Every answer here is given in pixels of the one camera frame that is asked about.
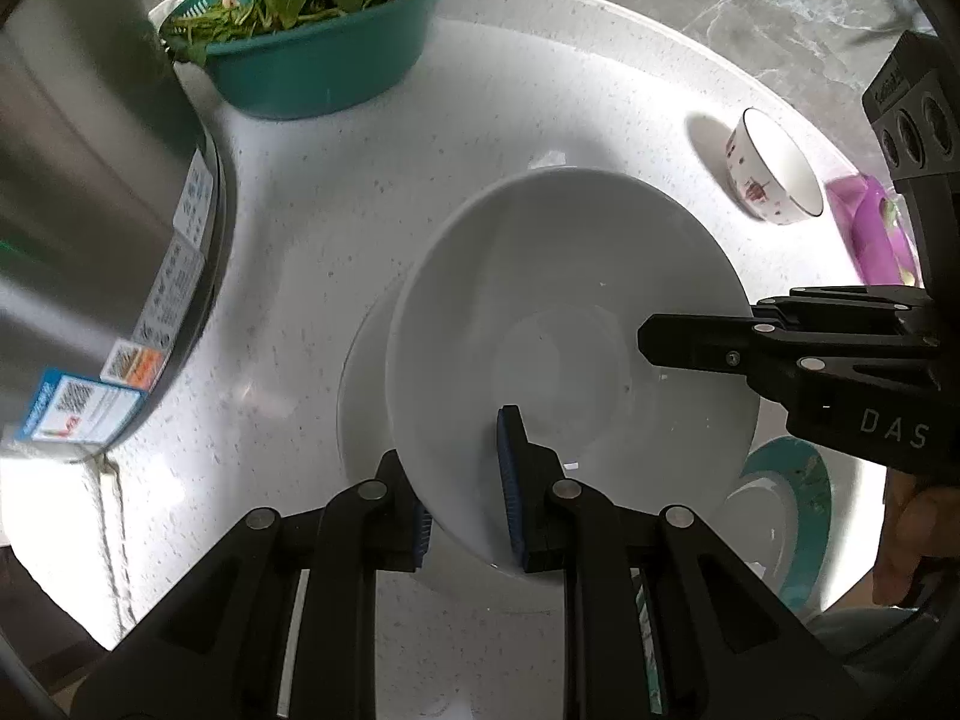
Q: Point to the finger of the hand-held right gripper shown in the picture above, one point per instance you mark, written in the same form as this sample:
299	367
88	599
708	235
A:
697	345
847	298

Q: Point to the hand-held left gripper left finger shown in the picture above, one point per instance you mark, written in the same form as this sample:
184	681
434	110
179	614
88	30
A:
420	532

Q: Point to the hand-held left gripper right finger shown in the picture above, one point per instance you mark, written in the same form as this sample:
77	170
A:
508	480

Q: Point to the wide white bowl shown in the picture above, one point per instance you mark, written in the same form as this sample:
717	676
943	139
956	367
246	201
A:
367	405

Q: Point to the plain white bowl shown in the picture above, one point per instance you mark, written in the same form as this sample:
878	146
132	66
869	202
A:
570	277

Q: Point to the teal floral deep plate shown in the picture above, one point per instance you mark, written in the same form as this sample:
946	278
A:
814	510

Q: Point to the person's right hand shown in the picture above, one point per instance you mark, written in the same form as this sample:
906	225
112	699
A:
911	540

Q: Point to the pale green vegetable piece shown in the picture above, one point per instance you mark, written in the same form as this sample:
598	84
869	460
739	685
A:
890	211

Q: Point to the small cup with red print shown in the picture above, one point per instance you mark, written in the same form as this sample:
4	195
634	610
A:
780	157

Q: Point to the blue and white label tag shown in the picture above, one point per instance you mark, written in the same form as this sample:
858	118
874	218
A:
75	409

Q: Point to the teal colander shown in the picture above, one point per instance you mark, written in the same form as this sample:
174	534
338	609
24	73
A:
322	67

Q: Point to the stainless steel pot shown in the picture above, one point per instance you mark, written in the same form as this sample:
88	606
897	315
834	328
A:
75	165

